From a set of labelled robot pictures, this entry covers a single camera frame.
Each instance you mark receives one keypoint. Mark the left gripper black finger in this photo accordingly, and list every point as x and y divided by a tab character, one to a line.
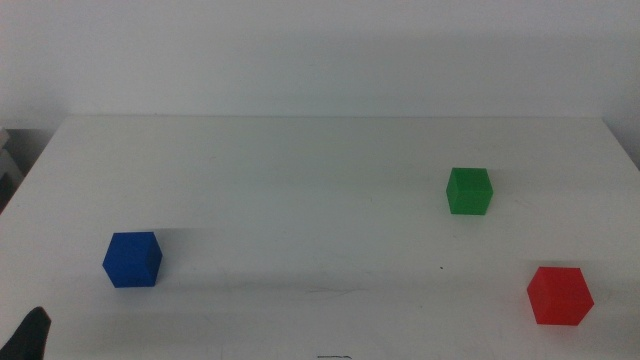
27	337

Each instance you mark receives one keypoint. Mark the blue cube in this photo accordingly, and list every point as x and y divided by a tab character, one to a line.
132	260

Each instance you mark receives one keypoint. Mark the green cube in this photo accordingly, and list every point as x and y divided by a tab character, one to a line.
469	192

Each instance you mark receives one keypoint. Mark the red cube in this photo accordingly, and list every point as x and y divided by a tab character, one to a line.
560	297

